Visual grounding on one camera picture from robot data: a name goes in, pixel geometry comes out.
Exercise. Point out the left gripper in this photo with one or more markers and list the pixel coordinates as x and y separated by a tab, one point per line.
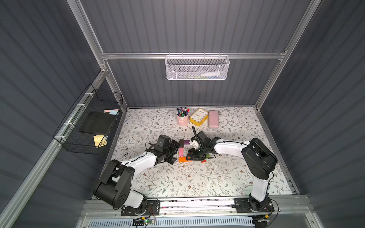
174	151

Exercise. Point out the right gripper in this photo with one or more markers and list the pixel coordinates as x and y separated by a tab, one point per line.
195	151

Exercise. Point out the orange block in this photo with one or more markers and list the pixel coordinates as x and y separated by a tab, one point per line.
184	159

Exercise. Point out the brown block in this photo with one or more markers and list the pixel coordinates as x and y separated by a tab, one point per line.
181	142

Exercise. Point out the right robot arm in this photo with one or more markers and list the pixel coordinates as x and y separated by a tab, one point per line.
258	157

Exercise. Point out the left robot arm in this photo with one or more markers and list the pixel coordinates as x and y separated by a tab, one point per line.
114	186

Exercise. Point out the pink pen cup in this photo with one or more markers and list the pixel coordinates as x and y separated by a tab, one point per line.
183	121

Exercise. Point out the floral table mat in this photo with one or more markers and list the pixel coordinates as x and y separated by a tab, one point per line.
224	175

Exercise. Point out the yellow alarm clock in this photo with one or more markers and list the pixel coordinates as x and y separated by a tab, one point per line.
199	117

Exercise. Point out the pink pencil case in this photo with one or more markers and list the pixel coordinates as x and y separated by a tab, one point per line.
213	119

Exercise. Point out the pastel sticky notes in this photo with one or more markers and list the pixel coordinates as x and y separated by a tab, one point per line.
112	111

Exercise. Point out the yellow sticky notes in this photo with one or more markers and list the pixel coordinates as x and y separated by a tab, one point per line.
100	140

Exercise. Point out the black notebook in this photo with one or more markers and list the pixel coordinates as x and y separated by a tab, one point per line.
97	123

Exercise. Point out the white bottle in basket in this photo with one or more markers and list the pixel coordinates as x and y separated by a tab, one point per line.
211	74

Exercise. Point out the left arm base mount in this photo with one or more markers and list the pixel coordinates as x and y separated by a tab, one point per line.
147	208

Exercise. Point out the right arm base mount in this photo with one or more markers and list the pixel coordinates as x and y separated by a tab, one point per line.
247	204

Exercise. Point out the white mesh wall basket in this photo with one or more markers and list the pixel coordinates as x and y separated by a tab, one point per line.
191	67

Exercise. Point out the black wire wall basket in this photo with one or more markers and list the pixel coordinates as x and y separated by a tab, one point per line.
93	100

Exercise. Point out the aluminium rail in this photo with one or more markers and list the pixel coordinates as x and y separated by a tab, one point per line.
199	206

